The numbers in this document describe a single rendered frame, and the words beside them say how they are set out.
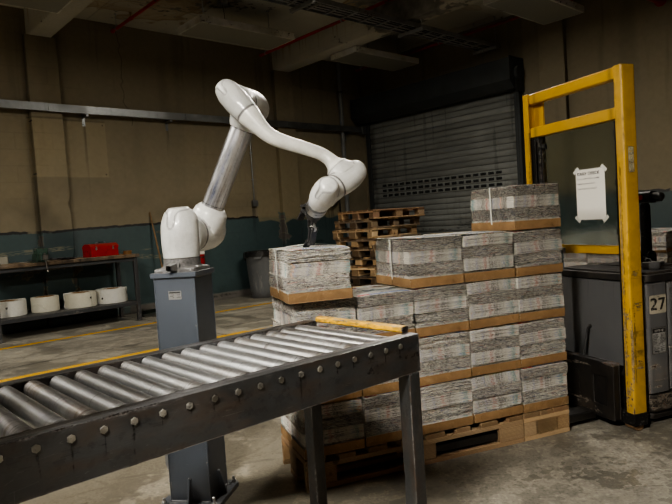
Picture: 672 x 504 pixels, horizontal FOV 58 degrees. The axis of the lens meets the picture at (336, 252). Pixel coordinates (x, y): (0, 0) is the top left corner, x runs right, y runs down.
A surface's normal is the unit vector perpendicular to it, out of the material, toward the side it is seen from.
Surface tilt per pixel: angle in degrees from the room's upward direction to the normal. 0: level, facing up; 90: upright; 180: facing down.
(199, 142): 90
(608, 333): 90
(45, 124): 90
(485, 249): 90
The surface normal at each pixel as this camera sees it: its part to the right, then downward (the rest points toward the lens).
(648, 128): -0.74, 0.08
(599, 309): -0.93, 0.08
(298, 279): 0.31, 0.05
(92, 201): 0.67, 0.00
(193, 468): -0.19, 0.07
